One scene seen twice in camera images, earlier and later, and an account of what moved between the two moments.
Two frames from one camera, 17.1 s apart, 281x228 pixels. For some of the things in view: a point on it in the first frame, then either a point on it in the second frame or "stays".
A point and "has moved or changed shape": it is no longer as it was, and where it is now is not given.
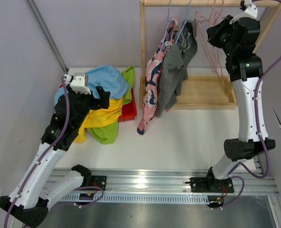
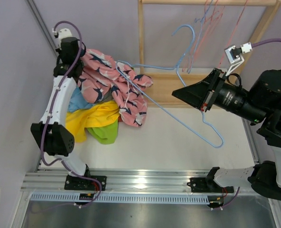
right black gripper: [224, 25] -> [196, 95]
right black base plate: [210, 185] stays
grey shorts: [174, 70] has moved or changed shape
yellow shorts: [99, 117] stays
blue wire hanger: [185, 21] -> [200, 28]
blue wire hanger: [168, 21] -> [181, 77]
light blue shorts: [108, 78] has moved or changed shape
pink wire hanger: [205, 28] -> [192, 61]
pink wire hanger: [218, 14] has moved or changed shape
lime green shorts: [108, 134] stays
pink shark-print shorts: [153, 71] -> [100, 75]
